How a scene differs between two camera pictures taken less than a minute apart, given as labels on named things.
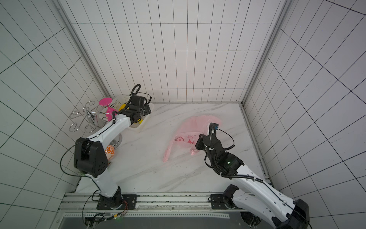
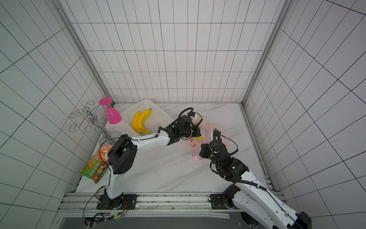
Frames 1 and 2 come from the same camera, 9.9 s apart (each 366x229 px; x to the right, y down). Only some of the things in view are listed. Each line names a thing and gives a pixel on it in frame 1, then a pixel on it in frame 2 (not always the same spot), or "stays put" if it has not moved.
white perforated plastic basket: x=116 y=103 → x=157 y=118
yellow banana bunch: x=122 y=107 → x=137 y=122
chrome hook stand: x=91 y=117 stays put
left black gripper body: x=145 y=110 → x=191 y=132
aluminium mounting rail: x=85 y=205 stays put
